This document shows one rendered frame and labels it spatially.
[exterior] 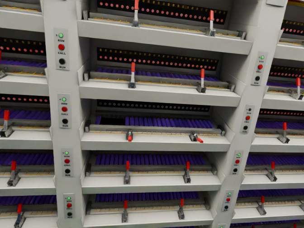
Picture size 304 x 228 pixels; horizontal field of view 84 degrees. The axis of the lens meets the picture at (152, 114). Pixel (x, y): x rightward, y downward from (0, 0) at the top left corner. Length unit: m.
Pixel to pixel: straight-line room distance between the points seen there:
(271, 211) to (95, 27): 1.18
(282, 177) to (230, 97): 0.55
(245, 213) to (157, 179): 0.52
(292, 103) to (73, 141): 0.89
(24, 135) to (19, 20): 0.38
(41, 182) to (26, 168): 0.09
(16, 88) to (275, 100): 0.96
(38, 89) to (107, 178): 0.43
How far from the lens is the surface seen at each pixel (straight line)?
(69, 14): 0.65
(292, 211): 1.29
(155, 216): 0.94
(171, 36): 0.63
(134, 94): 0.62
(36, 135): 0.75
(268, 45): 0.80
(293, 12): 1.15
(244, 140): 0.83
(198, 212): 1.00
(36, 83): 0.68
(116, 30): 0.62
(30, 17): 0.68
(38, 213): 1.01
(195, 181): 0.85
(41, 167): 0.87
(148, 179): 0.80
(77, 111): 0.65
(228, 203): 0.98
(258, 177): 1.03
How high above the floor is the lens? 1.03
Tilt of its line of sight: 15 degrees down
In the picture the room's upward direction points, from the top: 5 degrees clockwise
